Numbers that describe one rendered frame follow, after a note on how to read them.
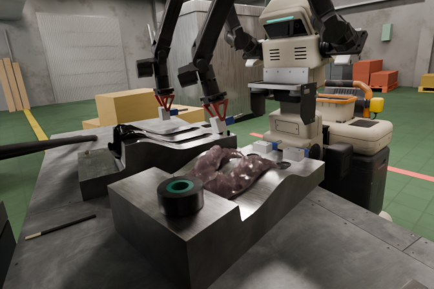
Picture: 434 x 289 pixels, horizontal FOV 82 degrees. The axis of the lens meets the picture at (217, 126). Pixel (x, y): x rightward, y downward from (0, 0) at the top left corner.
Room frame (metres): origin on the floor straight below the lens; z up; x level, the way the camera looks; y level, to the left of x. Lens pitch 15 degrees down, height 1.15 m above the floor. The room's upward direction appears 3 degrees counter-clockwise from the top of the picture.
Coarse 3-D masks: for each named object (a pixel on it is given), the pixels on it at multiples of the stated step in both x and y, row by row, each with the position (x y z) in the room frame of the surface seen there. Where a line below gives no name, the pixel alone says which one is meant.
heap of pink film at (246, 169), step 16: (208, 160) 0.59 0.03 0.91; (224, 160) 0.60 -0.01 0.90; (240, 160) 0.56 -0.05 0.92; (256, 160) 0.54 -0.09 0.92; (208, 176) 0.53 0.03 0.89; (224, 176) 0.51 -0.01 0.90; (240, 176) 0.51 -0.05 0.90; (256, 176) 0.51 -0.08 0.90; (224, 192) 0.47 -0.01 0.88; (240, 192) 0.47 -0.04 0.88
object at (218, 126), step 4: (216, 116) 0.92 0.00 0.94; (228, 116) 0.92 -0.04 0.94; (232, 116) 0.90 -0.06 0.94; (236, 116) 0.93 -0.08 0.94; (240, 116) 0.94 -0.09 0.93; (212, 120) 0.89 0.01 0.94; (216, 120) 0.87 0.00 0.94; (220, 120) 0.88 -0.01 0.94; (228, 120) 0.89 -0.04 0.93; (232, 120) 0.90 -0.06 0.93; (212, 124) 0.89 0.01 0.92; (216, 124) 0.87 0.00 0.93; (220, 124) 0.87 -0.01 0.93; (224, 124) 0.88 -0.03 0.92; (228, 124) 0.89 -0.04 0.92; (212, 128) 0.90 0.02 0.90; (216, 128) 0.87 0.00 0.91; (220, 128) 0.87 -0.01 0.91; (224, 128) 0.88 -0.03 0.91; (216, 132) 0.88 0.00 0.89; (220, 132) 0.87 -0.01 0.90
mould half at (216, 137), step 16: (112, 128) 0.89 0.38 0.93; (144, 128) 0.93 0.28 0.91; (176, 128) 0.99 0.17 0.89; (208, 128) 0.95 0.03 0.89; (128, 144) 0.67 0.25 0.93; (144, 144) 0.69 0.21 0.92; (160, 144) 0.72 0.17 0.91; (176, 144) 0.79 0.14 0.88; (192, 144) 0.78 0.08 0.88; (208, 144) 0.79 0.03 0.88; (224, 144) 0.82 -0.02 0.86; (80, 160) 0.76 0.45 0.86; (96, 160) 0.76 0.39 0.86; (112, 160) 0.75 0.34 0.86; (128, 160) 0.67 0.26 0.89; (144, 160) 0.69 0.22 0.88; (160, 160) 0.71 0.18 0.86; (176, 160) 0.74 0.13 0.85; (80, 176) 0.64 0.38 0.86; (96, 176) 0.63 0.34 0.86; (112, 176) 0.65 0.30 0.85; (128, 176) 0.67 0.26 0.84; (96, 192) 0.63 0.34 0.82
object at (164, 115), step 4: (160, 108) 1.07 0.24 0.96; (164, 108) 1.07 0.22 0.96; (172, 108) 1.11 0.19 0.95; (176, 108) 1.11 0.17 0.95; (184, 108) 1.14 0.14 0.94; (160, 112) 1.08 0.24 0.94; (164, 112) 1.07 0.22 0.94; (168, 112) 1.08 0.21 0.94; (172, 112) 1.09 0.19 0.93; (176, 112) 1.10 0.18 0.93; (160, 116) 1.09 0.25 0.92; (164, 116) 1.07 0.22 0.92; (168, 116) 1.07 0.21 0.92; (164, 120) 1.07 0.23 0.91
